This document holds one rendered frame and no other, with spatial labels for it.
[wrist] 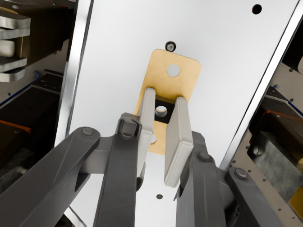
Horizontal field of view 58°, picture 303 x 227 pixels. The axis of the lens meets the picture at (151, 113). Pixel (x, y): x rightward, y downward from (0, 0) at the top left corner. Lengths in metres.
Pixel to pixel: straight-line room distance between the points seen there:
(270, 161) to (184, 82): 0.17
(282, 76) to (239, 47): 0.37
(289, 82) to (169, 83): 0.49
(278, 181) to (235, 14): 0.18
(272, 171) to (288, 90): 0.37
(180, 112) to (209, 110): 0.15
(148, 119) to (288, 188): 0.20
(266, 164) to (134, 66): 0.19
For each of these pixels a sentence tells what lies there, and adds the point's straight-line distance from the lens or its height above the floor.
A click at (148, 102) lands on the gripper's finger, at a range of 0.17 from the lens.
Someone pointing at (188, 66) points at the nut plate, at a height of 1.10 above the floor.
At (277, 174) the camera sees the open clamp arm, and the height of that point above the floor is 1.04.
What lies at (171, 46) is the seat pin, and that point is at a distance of 0.29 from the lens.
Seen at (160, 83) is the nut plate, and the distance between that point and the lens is 0.21.
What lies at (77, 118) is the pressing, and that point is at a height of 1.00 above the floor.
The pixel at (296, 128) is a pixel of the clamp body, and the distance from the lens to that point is 0.40.
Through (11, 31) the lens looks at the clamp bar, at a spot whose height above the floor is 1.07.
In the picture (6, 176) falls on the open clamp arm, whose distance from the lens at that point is 0.37.
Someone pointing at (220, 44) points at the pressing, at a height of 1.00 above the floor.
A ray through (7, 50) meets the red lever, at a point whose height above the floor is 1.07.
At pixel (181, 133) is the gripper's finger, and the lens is 0.15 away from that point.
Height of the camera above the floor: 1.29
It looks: 66 degrees down
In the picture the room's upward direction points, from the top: 173 degrees counter-clockwise
